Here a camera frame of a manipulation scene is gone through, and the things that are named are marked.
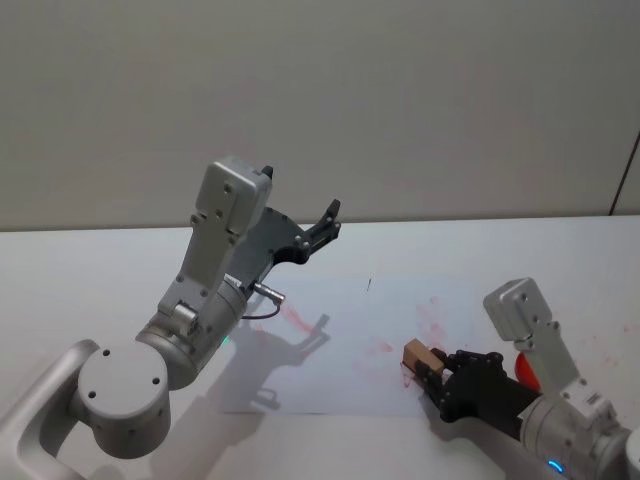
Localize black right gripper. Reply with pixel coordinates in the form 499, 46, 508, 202
411, 347, 544, 442

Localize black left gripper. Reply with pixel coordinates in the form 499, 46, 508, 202
233, 198, 343, 291

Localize small wooden block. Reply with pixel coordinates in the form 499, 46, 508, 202
401, 339, 446, 377

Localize white paper sheet red stains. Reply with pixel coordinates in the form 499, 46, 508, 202
219, 276, 502, 417

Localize red rounded object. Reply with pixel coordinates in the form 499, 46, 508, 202
514, 351, 544, 394

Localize thin dark cable silver plug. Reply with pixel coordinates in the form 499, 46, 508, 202
239, 281, 287, 322

